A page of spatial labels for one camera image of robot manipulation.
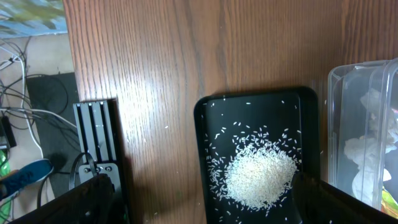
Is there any black rectangular tray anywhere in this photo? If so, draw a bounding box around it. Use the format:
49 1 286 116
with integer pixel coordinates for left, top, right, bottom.
193 87 320 223

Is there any green yellow snack wrapper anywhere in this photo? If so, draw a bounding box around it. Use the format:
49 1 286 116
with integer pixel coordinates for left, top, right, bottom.
381 187 398 219

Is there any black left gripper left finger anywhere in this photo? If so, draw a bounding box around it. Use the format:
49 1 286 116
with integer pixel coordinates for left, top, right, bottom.
10 174 114 224

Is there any white floor cable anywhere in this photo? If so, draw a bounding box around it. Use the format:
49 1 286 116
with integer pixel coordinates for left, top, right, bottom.
0 46 77 159

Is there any white rice pile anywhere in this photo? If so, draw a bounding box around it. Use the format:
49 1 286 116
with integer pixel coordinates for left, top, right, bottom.
203 99 303 224

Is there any white tissue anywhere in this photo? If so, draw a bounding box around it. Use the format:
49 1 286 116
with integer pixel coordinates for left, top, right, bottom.
344 88 397 206

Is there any clear plastic bin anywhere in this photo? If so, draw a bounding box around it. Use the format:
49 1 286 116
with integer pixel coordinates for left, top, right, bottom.
325 59 397 211

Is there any black floor mat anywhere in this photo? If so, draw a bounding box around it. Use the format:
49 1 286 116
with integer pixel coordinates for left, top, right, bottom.
27 73 80 197

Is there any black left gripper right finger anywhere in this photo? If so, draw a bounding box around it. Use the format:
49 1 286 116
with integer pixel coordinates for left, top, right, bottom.
292 172 397 224

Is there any blue shoe on floor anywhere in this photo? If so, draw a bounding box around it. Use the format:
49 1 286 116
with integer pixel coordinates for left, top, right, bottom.
1 159 54 200

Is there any colourful fabric on floor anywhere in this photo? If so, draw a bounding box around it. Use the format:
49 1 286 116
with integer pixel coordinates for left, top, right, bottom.
0 0 67 39

